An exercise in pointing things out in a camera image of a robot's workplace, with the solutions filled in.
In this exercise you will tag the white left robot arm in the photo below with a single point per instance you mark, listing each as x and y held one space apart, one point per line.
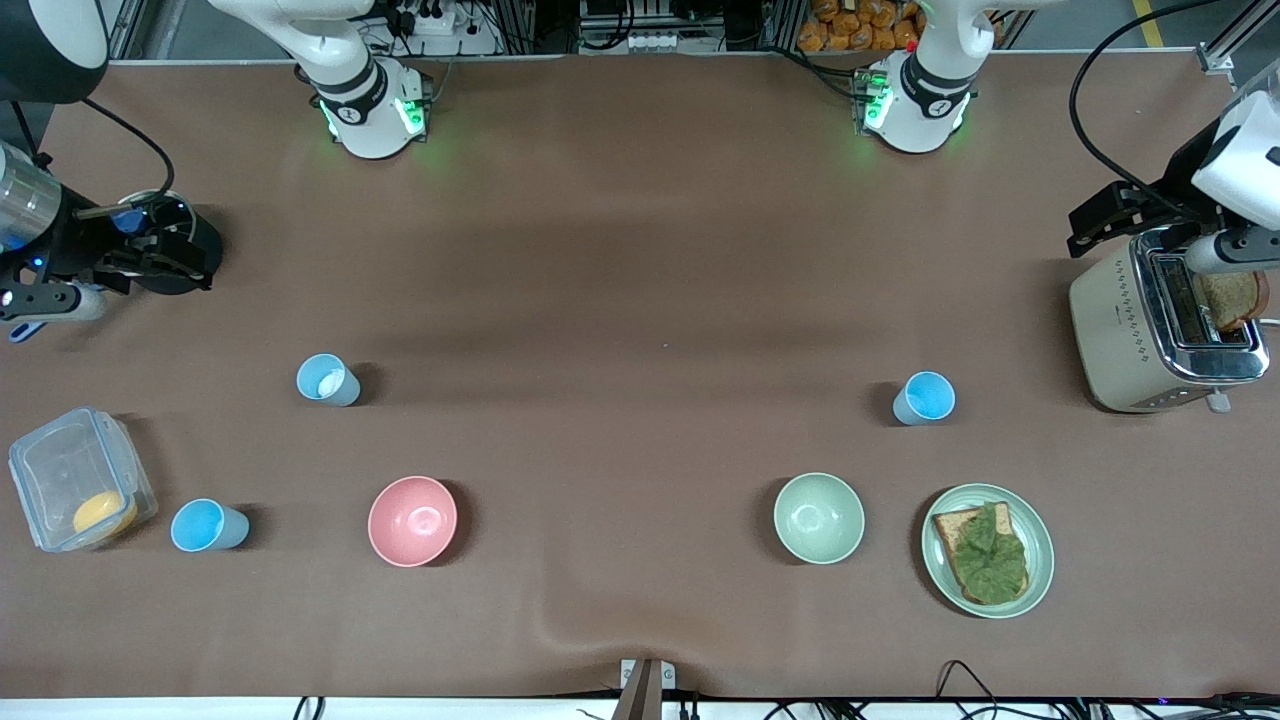
925 95

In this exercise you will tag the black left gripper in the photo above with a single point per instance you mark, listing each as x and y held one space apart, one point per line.
1174 186

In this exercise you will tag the pale green plate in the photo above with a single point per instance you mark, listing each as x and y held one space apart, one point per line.
1040 540

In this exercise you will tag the blue plastic cup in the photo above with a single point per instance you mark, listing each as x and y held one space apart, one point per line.
930 398
200 525

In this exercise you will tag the crumpled white tissue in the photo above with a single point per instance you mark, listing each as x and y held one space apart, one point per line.
328 381

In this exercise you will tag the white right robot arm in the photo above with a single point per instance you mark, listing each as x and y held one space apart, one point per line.
365 100

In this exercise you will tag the pink bowl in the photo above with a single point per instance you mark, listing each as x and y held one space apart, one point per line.
412 520

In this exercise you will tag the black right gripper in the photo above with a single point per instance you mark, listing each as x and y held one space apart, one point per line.
72 249

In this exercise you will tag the brown bread slice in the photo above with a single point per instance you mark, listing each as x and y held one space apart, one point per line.
1235 300

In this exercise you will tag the blue cup holding tissue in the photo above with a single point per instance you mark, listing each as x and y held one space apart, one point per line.
346 393

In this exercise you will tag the toast slice under lettuce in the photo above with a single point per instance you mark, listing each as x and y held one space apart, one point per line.
948 530

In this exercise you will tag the green lettuce leaf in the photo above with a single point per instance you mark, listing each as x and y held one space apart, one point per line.
990 560

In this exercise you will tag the clear plastic lidded container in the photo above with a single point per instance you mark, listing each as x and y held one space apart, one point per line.
60 470

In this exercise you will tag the white power strip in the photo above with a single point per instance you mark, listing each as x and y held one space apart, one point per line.
655 42
432 22

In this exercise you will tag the pale green bowl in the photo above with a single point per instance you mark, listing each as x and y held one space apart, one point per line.
818 518

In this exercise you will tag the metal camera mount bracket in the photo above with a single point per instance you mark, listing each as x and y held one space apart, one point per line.
645 695

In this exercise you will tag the round yellow-orange food piece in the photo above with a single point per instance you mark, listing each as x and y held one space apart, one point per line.
105 513

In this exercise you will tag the cream and chrome toaster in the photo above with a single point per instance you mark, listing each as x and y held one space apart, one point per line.
1110 330

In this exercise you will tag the glass lid with blue knob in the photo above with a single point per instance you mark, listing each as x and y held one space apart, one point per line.
125 220

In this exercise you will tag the aluminium frame profile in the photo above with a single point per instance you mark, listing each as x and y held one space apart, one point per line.
1218 58

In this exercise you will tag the orange snack packets pile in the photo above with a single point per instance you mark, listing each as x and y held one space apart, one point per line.
860 30

